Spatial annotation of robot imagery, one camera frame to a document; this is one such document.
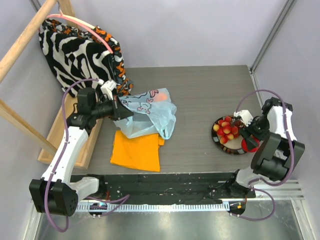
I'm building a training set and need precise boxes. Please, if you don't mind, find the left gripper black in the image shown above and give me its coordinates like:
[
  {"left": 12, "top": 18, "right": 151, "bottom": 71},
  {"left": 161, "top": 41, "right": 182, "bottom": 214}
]
[{"left": 91, "top": 95, "right": 134, "bottom": 121}]

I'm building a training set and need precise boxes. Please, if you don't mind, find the fake red apple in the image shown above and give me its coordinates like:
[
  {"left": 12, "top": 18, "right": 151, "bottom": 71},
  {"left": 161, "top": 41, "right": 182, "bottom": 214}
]
[{"left": 241, "top": 138, "right": 260, "bottom": 153}]

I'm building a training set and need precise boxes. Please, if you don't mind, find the fake lychee bunch red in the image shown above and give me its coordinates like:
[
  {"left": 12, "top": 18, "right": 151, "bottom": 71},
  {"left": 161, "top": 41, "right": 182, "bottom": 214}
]
[{"left": 211, "top": 115, "right": 244, "bottom": 145}]

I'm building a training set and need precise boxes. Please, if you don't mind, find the light blue printed plastic bag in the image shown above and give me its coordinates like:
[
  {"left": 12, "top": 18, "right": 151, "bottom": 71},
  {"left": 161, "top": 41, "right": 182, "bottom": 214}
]
[{"left": 114, "top": 88, "right": 177, "bottom": 140}]

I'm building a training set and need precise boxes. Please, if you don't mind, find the fake orange fruit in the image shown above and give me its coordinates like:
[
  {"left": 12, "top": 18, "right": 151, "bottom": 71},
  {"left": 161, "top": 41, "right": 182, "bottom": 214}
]
[{"left": 154, "top": 92, "right": 168, "bottom": 102}]

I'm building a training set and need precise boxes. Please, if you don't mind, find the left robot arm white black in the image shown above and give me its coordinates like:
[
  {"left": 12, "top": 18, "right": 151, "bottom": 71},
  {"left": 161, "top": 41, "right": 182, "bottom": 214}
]
[{"left": 29, "top": 87, "right": 134, "bottom": 217}]

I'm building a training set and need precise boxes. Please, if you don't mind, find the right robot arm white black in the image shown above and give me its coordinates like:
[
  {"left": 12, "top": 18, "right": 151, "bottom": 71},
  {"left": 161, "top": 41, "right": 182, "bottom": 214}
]
[{"left": 225, "top": 97, "right": 305, "bottom": 198}]

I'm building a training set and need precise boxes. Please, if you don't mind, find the zebra pattern fabric bag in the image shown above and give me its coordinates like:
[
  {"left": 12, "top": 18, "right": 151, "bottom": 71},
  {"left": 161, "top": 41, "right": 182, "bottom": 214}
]
[{"left": 38, "top": 18, "right": 133, "bottom": 98}]

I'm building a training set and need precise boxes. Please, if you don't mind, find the round plate with dark rim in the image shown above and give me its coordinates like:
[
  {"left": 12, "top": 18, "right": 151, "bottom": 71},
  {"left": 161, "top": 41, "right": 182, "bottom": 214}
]
[{"left": 211, "top": 115, "right": 247, "bottom": 155}]

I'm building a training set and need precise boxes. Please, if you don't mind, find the orange folded cloth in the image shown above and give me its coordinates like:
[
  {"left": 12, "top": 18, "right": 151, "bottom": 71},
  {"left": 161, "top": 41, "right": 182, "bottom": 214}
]
[{"left": 110, "top": 130, "right": 165, "bottom": 173}]

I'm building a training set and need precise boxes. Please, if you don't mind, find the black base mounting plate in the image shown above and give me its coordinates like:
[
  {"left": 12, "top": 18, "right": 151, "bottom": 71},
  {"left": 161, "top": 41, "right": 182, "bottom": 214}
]
[{"left": 68, "top": 173, "right": 257, "bottom": 202}]

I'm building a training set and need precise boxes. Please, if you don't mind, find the pink clothes hanger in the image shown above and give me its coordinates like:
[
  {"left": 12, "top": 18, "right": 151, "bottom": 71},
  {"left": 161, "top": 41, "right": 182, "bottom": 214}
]
[{"left": 46, "top": 13, "right": 114, "bottom": 54}]

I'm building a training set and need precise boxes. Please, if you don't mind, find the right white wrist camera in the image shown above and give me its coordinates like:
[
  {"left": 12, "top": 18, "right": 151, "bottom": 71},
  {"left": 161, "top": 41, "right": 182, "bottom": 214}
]
[{"left": 233, "top": 109, "right": 254, "bottom": 127}]

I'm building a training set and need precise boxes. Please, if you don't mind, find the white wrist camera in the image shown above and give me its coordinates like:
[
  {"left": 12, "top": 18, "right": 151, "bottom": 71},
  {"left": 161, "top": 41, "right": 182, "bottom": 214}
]
[
  {"left": 97, "top": 79, "right": 117, "bottom": 101},
  {"left": 233, "top": 109, "right": 254, "bottom": 127}
]

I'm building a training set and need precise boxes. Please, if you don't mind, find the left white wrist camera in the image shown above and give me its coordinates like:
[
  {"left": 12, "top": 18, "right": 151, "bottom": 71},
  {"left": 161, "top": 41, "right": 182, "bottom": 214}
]
[{"left": 97, "top": 79, "right": 117, "bottom": 101}]

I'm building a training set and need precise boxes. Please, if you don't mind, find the aluminium rail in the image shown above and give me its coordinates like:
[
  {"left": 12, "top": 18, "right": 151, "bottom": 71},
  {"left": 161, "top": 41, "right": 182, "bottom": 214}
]
[{"left": 31, "top": 179, "right": 306, "bottom": 213}]

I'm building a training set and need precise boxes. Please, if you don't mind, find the wooden rack frame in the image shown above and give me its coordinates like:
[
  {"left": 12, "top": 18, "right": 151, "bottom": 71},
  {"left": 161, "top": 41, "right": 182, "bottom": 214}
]
[{"left": 0, "top": 0, "right": 105, "bottom": 170}]

